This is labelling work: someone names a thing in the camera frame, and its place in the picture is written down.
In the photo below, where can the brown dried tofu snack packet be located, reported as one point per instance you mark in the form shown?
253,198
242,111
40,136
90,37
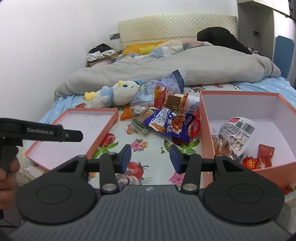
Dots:
140,124

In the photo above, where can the blue chair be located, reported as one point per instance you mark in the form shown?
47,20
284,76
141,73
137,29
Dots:
283,58

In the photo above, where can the white cloth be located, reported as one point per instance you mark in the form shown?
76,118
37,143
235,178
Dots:
93,56

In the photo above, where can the light blue plastic bag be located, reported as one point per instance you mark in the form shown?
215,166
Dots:
171,80

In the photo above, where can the yellow pillow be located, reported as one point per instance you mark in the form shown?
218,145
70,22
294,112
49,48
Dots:
138,47

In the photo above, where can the clear packet with brown snack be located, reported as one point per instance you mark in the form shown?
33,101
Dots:
235,136

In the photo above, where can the wall socket with charger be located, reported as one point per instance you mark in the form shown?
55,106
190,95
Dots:
256,33

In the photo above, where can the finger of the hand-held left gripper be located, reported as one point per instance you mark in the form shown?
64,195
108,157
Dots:
74,135

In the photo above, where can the white blue plush toy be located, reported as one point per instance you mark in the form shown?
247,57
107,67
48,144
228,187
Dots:
122,95

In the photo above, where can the grey duvet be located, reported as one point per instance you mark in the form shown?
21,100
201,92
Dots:
196,67

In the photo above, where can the white wall cabinet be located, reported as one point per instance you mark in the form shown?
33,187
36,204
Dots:
256,14

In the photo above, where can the red white snack packet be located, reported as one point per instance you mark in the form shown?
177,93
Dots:
196,124

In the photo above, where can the shallow pink box lid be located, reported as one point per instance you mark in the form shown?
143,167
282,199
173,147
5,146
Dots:
76,129

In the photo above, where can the grey wall socket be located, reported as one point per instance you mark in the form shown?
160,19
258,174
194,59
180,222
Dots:
115,36

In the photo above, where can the person's left hand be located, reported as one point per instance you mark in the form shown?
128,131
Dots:
8,182

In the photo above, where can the cardboard box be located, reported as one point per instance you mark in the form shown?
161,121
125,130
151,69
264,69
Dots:
101,60

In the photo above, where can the black cloth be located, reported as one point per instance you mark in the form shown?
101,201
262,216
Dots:
100,48

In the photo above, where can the red foil candy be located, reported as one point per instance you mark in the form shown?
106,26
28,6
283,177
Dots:
249,162

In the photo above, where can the small orange candy wrapper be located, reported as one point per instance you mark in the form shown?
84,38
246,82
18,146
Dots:
130,129

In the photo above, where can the white spray bottle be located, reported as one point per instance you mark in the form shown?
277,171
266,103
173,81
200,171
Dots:
193,102

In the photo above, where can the red packet of brown sticks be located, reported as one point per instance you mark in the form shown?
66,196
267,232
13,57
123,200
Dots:
171,99

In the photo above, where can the orange snack packet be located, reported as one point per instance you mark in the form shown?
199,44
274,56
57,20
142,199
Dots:
129,113

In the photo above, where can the deep pink gift box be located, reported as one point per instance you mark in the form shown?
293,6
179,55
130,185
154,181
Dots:
242,109

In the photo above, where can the blue purple snack packet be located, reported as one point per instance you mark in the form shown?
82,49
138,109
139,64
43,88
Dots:
166,122

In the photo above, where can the black garment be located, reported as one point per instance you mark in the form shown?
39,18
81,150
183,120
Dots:
219,37

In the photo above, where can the printed bed sheet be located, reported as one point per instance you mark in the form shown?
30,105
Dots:
152,148

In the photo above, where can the small red sachet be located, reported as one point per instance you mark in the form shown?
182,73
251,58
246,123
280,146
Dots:
264,155

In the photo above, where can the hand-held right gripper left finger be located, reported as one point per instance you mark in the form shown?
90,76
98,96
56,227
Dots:
126,158

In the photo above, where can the cream quilted headboard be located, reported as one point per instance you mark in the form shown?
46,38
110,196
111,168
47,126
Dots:
173,27

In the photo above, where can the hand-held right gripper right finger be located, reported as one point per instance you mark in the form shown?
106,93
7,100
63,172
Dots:
177,158

